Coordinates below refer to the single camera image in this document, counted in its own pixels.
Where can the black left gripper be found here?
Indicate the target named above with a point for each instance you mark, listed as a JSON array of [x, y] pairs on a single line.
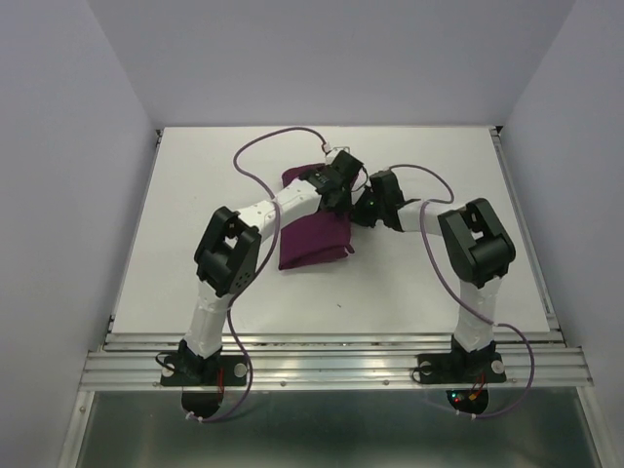
[[345, 206]]

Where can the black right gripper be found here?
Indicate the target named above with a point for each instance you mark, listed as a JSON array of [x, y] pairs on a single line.
[[359, 215]]

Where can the purple cloth mat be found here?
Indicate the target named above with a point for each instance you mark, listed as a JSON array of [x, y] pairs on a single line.
[[318, 238]]

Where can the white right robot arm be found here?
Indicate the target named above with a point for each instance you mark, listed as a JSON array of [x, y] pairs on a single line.
[[470, 252]]

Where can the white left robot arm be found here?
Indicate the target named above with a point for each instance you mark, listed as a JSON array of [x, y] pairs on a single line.
[[311, 212]]

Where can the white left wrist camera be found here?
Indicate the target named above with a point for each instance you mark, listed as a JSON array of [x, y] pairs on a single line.
[[331, 152]]

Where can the aluminium right side rail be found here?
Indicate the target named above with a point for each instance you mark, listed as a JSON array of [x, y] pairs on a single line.
[[547, 305]]

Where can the aluminium rail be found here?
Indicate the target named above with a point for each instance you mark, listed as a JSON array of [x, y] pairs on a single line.
[[547, 305], [126, 362]]

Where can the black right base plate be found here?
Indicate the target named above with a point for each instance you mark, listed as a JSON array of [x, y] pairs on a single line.
[[467, 374]]

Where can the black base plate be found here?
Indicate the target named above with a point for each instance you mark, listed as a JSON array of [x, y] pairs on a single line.
[[204, 384], [467, 374]]

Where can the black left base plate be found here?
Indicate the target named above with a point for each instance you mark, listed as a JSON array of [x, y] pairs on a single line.
[[204, 384]]

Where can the aluminium front rail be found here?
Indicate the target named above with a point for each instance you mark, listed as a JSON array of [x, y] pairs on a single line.
[[126, 362]]

